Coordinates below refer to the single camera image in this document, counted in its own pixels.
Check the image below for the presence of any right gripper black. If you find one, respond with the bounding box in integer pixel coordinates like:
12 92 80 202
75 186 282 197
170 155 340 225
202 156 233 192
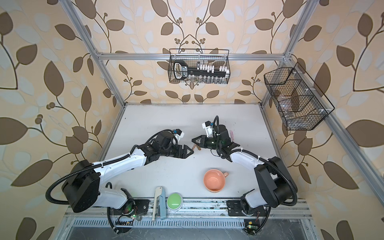
192 135 222 150

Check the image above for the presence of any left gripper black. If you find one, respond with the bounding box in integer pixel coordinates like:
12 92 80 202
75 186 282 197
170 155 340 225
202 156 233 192
159 143 196 159

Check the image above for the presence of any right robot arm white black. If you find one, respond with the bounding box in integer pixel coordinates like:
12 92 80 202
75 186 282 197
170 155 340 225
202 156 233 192
192 116 298 216

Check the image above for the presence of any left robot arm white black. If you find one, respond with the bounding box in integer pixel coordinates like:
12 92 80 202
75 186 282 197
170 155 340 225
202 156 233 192
45 129 194 213

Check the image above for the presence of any peach ceramic mug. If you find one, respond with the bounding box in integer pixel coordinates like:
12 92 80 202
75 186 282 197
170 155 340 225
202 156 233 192
203 169 229 193

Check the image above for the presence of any beige blue flat tool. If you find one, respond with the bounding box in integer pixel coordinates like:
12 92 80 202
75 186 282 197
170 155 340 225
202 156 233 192
152 187 167 222

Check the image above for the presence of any green round button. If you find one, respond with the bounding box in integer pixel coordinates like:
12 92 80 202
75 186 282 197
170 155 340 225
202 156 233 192
167 193 183 211

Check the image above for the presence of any black white remote tool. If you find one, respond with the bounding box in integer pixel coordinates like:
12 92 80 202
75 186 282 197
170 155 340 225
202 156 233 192
171 60 231 82

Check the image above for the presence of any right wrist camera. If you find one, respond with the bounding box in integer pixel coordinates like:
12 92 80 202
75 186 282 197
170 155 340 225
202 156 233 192
202 121 214 138

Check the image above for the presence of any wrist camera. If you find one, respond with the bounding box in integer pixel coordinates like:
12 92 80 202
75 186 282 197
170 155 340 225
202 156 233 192
173 129 184 142
202 121 214 138

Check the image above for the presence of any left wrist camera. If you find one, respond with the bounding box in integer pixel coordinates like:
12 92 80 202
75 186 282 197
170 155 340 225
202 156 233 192
173 129 184 142

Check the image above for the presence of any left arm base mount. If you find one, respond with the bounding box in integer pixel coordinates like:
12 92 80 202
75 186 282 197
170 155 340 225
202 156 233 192
110 199 150 217

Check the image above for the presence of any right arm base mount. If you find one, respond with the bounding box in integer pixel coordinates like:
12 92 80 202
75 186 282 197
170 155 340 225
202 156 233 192
226 200 268 218

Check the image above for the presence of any rear black wire basket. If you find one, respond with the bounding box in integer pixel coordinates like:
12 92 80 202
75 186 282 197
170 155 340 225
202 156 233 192
168 48 231 85

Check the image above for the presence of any black wire basket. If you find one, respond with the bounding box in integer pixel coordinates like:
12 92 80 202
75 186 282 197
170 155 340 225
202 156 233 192
264 63 335 131
168 48 231 85

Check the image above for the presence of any right black wire basket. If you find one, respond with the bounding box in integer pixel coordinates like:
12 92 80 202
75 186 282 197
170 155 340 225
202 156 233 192
264 63 335 131

